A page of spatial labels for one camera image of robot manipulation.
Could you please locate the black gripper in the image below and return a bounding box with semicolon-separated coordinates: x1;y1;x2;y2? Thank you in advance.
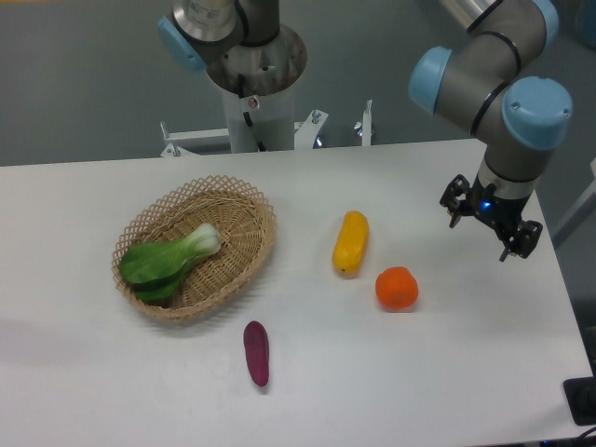
440;174;543;262

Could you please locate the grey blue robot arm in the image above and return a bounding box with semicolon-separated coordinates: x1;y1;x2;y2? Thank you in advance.
157;1;573;258

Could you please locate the yellow vegetable toy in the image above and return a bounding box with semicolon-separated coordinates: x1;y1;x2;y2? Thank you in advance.
332;210;370;278

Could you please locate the woven wicker basket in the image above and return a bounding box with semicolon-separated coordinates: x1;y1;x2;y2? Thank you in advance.
112;175;277;320

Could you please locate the green bok choy vegetable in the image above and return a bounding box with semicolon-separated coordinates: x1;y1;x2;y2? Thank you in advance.
119;223;222;303

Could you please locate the orange round fruit toy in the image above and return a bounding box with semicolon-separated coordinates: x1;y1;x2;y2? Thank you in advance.
374;266;419;310

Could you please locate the black device at table corner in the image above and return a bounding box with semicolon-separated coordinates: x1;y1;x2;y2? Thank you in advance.
562;376;595;427

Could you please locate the purple eggplant toy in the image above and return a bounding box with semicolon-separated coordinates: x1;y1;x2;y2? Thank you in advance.
243;320;270;387

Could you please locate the white metal base frame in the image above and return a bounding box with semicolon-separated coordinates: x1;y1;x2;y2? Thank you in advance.
160;99;375;157

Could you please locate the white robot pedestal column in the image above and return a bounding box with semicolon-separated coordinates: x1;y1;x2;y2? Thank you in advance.
220;88;294;153

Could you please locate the black cable on pedestal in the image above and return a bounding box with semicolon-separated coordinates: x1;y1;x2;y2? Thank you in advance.
237;73;270;153

